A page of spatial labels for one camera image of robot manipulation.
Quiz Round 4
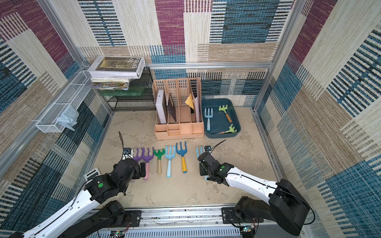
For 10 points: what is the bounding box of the light blue rake white handle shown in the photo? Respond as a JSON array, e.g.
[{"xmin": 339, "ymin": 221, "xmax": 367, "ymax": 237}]
[{"xmin": 196, "ymin": 146, "xmax": 208, "ymax": 180}]

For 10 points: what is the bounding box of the purple rake pink handle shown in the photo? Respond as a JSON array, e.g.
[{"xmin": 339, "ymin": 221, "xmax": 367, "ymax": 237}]
[
  {"xmin": 133, "ymin": 148, "xmax": 144, "ymax": 161},
  {"xmin": 142, "ymin": 147, "xmax": 154, "ymax": 180}
]

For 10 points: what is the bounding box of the green rake wooden handle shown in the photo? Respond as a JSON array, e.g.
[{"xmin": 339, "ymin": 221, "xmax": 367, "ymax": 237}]
[{"xmin": 153, "ymin": 149, "xmax": 165, "ymax": 174}]

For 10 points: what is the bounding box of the large light blue rake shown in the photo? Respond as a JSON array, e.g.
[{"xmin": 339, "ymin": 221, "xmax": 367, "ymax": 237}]
[{"xmin": 165, "ymin": 145, "xmax": 176, "ymax": 178}]

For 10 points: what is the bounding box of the blue tool yellow handle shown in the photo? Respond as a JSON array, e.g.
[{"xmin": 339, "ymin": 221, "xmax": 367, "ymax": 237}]
[{"xmin": 176, "ymin": 141, "xmax": 188, "ymax": 173}]

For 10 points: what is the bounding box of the lime cultivator wooden handle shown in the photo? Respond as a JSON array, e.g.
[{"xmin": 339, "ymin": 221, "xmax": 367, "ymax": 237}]
[{"xmin": 217, "ymin": 124, "xmax": 238, "ymax": 134}]

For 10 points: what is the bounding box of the teal plastic storage box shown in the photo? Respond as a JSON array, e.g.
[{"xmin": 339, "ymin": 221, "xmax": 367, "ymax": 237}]
[{"xmin": 201, "ymin": 98, "xmax": 241, "ymax": 139}]

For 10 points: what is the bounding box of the light blue fork white handle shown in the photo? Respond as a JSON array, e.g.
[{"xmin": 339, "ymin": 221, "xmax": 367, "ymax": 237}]
[{"xmin": 204, "ymin": 108, "xmax": 213, "ymax": 131}]

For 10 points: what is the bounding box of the lime fork wooden handle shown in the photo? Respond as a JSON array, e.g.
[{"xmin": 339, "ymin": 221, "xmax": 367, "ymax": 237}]
[{"xmin": 218, "ymin": 104, "xmax": 233, "ymax": 123}]

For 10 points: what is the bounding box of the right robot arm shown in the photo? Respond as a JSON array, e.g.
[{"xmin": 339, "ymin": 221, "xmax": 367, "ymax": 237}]
[{"xmin": 197, "ymin": 150, "xmax": 312, "ymax": 236}]

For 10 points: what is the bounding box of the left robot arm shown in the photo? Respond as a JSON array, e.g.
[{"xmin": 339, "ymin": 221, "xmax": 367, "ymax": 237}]
[{"xmin": 11, "ymin": 158, "xmax": 148, "ymax": 238}]

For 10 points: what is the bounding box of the white calculator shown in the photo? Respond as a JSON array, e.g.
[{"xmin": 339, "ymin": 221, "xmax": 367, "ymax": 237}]
[{"xmin": 84, "ymin": 168, "xmax": 101, "ymax": 181}]

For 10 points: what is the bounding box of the black mesh shelf rack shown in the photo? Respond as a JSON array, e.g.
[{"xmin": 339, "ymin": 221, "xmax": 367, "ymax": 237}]
[{"xmin": 102, "ymin": 67, "xmax": 155, "ymax": 113}]

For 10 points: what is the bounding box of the white grey book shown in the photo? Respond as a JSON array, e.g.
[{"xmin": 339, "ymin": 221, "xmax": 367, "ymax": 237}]
[{"xmin": 155, "ymin": 89, "xmax": 168, "ymax": 124}]

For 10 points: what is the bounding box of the yellow paper folder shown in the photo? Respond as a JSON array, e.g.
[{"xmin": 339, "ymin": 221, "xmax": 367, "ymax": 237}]
[{"xmin": 185, "ymin": 93, "xmax": 194, "ymax": 110}]

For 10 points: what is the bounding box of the dark navy notebook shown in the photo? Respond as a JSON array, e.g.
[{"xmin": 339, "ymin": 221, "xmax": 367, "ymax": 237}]
[{"xmin": 167, "ymin": 93, "xmax": 177, "ymax": 122}]

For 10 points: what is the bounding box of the pink plastic desk organizer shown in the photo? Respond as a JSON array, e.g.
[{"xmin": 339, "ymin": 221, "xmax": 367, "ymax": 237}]
[{"xmin": 152, "ymin": 77, "xmax": 204, "ymax": 140}]

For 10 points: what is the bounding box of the green folder on shelf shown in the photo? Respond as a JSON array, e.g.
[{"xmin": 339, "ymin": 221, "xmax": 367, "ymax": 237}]
[{"xmin": 99, "ymin": 87, "xmax": 146, "ymax": 97}]

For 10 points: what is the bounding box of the crumpled plastic bag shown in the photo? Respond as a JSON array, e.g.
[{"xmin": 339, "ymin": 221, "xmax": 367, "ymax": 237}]
[{"xmin": 57, "ymin": 105, "xmax": 79, "ymax": 131}]

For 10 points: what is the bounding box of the stack of magazines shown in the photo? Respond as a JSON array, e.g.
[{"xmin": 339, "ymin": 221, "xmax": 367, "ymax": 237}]
[{"xmin": 86, "ymin": 78, "xmax": 131, "ymax": 90}]

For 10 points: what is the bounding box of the white folio book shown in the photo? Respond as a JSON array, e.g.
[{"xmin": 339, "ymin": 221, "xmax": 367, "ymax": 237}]
[{"xmin": 87, "ymin": 56, "xmax": 146, "ymax": 79}]

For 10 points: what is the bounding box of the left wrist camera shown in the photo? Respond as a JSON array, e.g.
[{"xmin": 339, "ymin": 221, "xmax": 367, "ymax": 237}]
[{"xmin": 121, "ymin": 147, "xmax": 134, "ymax": 160}]

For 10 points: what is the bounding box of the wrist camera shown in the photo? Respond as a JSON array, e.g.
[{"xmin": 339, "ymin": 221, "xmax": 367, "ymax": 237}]
[
  {"xmin": 121, "ymin": 147, "xmax": 134, "ymax": 160},
  {"xmin": 204, "ymin": 145, "xmax": 212, "ymax": 153}
]

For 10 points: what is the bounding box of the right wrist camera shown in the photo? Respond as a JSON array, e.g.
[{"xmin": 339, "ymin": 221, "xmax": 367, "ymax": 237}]
[{"xmin": 204, "ymin": 145, "xmax": 212, "ymax": 153}]

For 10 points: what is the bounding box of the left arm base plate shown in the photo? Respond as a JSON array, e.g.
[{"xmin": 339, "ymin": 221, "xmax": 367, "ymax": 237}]
[{"xmin": 122, "ymin": 210, "xmax": 142, "ymax": 228}]

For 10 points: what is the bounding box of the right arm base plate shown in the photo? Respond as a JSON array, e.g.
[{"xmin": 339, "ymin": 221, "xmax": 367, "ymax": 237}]
[{"xmin": 221, "ymin": 207, "xmax": 264, "ymax": 225}]

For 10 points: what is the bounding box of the white wire wall basket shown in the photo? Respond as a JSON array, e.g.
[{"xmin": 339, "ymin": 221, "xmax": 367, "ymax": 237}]
[{"xmin": 36, "ymin": 71, "xmax": 90, "ymax": 133}]

